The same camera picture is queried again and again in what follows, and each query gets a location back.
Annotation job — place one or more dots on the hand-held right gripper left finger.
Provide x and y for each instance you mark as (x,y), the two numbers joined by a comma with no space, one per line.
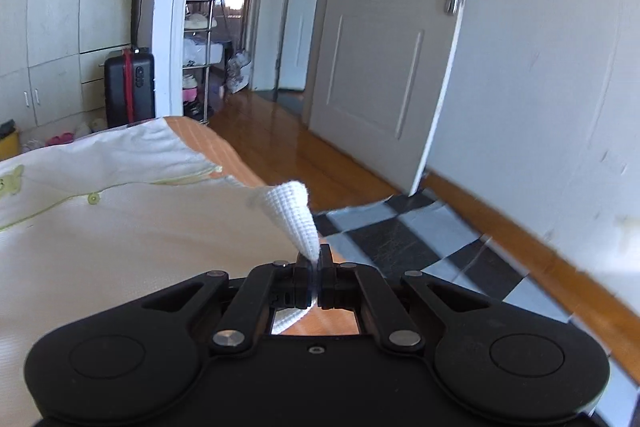
(306,283)

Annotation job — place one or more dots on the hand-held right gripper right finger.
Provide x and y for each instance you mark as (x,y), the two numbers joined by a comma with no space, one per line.
(324,283)

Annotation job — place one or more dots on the white waffle garment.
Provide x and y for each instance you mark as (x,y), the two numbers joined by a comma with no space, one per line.
(295,212)

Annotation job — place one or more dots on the checkered floor mat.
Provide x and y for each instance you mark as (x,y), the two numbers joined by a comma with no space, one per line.
(400,237)

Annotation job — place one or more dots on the cream butterfly print quilt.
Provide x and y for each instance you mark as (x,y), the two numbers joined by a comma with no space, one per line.
(110,227)

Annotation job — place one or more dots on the white bag of shoes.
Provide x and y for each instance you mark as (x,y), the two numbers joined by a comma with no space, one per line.
(239,69)

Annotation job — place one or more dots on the metal shelf rack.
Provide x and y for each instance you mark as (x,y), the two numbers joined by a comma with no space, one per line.
(197,57)

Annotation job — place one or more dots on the grey slipper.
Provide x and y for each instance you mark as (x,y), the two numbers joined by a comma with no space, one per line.
(99,124)
(82,128)

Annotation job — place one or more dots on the black suitcase with red trim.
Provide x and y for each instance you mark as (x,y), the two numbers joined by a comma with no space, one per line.
(125,87)

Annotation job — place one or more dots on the pink slipper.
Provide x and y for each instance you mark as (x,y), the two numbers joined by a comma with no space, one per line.
(53,141)
(66,138)

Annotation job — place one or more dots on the yellow trash bin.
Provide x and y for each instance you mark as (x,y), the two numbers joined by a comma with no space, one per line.
(7,144)

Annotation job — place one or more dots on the white door frame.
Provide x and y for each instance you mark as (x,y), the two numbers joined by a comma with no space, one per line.
(170,17)

